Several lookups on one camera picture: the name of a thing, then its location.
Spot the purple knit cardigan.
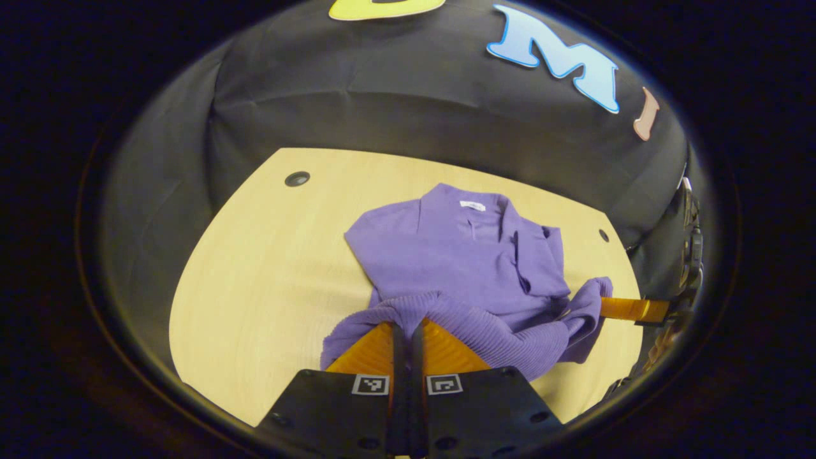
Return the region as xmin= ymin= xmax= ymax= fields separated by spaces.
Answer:
xmin=320 ymin=183 xmax=614 ymax=382

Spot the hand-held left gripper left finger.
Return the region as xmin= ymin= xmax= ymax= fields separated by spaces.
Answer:
xmin=255 ymin=321 xmax=409 ymax=459

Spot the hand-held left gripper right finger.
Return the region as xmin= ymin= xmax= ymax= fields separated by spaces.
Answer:
xmin=411 ymin=317 xmax=565 ymax=459

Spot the black backdrop cloth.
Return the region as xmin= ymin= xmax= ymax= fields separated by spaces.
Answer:
xmin=96 ymin=0 xmax=708 ymax=383

